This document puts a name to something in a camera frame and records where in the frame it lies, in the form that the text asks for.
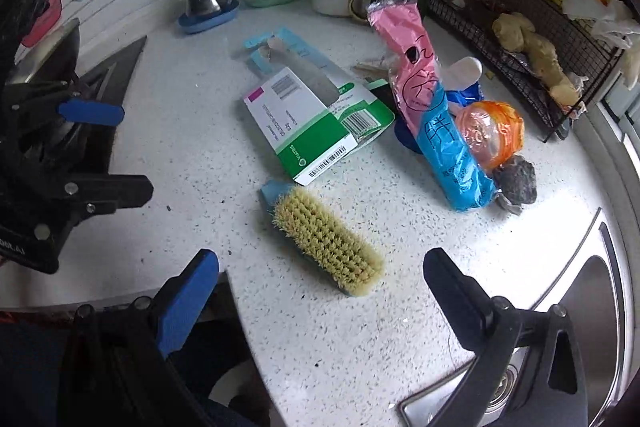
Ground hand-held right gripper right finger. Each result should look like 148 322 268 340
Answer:
424 248 588 427

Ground blue wrapper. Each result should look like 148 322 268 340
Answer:
446 84 485 112

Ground blue saucer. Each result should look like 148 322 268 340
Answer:
177 0 241 35

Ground pale blue blister pack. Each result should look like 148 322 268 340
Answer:
243 26 346 102

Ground green and white carton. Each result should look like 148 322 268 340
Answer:
243 67 396 186

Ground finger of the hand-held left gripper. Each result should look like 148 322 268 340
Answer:
0 82 125 138
65 175 154 225

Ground large red wall sticker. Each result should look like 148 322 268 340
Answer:
20 0 63 48

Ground blue round lid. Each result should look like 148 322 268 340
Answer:
393 122 426 152

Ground grey rough stone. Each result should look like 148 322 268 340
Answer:
492 157 538 214

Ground clear disposable gloves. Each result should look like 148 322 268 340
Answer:
590 14 640 90

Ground orange plastic bag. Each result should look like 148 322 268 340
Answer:
456 101 525 172

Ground black gas stove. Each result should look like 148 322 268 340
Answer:
0 19 148 178

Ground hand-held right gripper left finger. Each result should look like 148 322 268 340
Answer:
57 249 220 427

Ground window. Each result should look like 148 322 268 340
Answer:
597 57 640 188

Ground ginger root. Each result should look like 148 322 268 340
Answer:
520 29 581 105
492 12 538 54

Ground yellow bristle scrub brush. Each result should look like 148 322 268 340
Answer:
259 179 387 298

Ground black mug with gold handle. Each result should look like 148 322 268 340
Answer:
348 0 431 25

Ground white plastic container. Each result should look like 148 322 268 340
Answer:
442 57 483 90

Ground black wire rack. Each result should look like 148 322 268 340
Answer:
425 0 631 142

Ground stainless steel sink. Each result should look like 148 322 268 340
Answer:
400 207 636 427

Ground pink and blue plastic bag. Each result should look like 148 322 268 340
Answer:
366 0 501 212

